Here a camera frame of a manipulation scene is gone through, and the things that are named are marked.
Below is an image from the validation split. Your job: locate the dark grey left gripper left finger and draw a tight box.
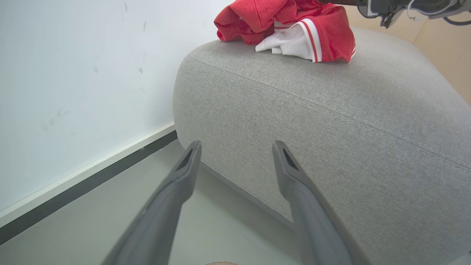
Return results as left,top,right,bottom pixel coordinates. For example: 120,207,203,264
101,140,202,265

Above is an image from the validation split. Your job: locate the white and black baseboard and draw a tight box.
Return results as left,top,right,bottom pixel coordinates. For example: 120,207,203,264
0,123,178,246

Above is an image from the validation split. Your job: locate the grey fabric sofa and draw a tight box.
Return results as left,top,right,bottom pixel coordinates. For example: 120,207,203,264
173,27,471,265

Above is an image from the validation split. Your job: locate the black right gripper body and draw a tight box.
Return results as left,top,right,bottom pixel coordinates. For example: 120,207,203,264
357,0,410,29

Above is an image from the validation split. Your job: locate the red and white garment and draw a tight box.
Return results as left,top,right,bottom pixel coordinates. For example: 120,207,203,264
214,0,357,64

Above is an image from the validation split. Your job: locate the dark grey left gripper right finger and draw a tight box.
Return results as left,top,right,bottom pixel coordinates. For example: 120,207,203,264
272,140,373,265

